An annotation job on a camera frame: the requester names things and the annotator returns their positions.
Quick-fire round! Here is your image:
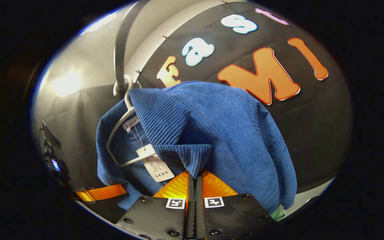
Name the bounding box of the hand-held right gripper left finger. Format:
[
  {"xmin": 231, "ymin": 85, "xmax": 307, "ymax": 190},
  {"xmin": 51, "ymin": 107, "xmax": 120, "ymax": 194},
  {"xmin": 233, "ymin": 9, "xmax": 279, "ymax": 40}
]
[{"xmin": 115, "ymin": 171, "xmax": 194, "ymax": 240}]

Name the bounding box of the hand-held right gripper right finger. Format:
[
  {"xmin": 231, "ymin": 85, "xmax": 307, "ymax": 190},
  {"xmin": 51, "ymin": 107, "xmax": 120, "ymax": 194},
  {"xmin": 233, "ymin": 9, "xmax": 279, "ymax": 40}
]
[{"xmin": 195, "ymin": 169, "xmax": 274, "ymax": 240}]

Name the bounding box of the green laundry hamper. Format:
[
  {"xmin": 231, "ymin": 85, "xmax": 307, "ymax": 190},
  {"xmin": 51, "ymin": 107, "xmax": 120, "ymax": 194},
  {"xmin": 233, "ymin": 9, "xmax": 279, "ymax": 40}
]
[{"xmin": 271, "ymin": 209, "xmax": 287, "ymax": 222}]

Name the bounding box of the blue corduroy jacket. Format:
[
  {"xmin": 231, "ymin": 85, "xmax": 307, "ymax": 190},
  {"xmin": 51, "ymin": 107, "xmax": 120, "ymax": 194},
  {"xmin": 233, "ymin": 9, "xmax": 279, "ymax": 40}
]
[{"xmin": 95, "ymin": 81, "xmax": 298, "ymax": 214}]

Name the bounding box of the white clothes hanger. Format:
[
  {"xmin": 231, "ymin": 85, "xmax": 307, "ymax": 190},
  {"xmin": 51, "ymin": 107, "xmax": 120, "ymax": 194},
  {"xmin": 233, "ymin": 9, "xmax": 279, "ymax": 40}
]
[{"xmin": 106, "ymin": 74, "xmax": 156, "ymax": 167}]

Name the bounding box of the black backdrop cloth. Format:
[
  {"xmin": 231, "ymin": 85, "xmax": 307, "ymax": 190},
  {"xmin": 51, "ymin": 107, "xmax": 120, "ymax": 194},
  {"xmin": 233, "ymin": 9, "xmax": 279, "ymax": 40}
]
[
  {"xmin": 32, "ymin": 83, "xmax": 139, "ymax": 190},
  {"xmin": 125, "ymin": 0, "xmax": 352, "ymax": 194}
]

